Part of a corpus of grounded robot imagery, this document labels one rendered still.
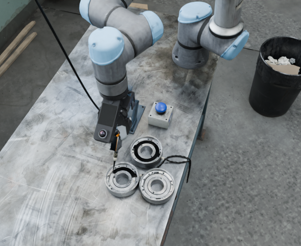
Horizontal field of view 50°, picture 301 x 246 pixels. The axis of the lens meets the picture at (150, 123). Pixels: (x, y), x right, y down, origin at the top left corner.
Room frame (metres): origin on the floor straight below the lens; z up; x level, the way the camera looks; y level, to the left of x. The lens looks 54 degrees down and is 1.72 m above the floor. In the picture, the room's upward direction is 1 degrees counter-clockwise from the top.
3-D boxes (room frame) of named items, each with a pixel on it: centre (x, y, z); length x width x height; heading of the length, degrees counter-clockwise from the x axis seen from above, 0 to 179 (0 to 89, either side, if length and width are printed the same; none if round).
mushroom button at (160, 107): (0.69, -0.04, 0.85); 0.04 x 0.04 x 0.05
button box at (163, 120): (0.70, -0.04, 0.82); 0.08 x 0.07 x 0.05; 160
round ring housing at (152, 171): (0.42, -0.02, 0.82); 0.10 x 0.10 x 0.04
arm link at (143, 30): (0.63, 0.03, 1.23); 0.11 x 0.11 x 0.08; 46
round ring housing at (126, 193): (0.45, 0.09, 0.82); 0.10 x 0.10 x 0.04
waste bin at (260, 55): (1.42, -0.82, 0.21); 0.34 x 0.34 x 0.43
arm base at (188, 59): (1.01, -0.17, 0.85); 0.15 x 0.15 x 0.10
